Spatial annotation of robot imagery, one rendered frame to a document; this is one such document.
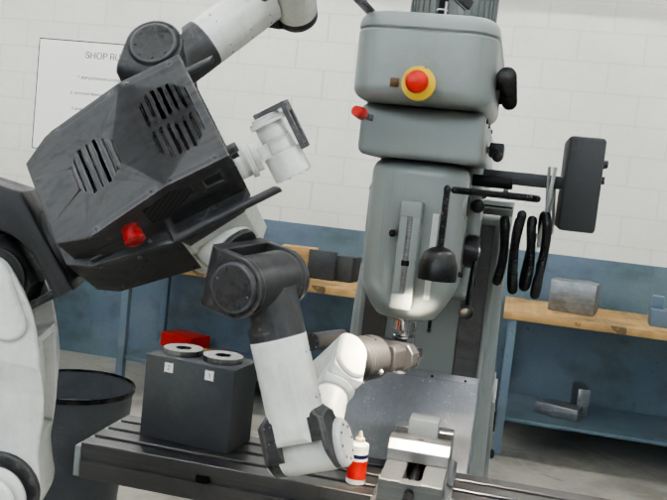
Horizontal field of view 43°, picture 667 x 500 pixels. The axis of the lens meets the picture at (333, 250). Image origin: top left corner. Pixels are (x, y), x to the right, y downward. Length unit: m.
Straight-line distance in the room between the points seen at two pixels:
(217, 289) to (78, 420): 2.21
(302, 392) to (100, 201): 0.41
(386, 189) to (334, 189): 4.41
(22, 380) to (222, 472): 0.55
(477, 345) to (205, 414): 0.70
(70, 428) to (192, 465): 1.64
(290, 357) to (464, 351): 0.92
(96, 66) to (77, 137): 5.44
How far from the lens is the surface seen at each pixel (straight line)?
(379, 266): 1.69
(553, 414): 5.54
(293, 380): 1.30
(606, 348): 6.06
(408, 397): 2.16
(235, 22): 1.55
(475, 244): 1.77
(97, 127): 1.33
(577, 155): 1.95
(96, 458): 1.95
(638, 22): 6.10
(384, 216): 1.68
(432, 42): 1.56
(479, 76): 1.55
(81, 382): 3.87
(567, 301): 5.47
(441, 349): 2.16
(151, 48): 1.48
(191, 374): 1.90
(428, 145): 1.63
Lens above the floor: 1.59
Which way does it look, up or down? 5 degrees down
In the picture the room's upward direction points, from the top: 6 degrees clockwise
